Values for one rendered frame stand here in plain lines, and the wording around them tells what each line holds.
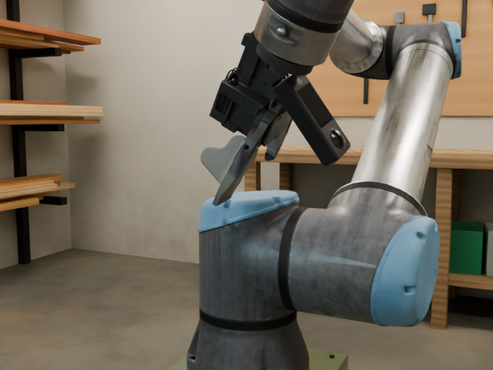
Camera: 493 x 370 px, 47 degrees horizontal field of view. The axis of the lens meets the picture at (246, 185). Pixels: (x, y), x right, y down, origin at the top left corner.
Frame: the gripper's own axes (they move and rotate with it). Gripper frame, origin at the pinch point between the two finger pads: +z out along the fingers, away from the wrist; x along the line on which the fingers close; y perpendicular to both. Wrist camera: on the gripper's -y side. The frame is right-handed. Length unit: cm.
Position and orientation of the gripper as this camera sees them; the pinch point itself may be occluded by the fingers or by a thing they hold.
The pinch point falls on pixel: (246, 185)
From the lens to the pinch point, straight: 77.0
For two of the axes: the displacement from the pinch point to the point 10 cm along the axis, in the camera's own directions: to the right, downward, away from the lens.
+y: -8.2, -5.3, 2.0
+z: -3.3, 7.3, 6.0
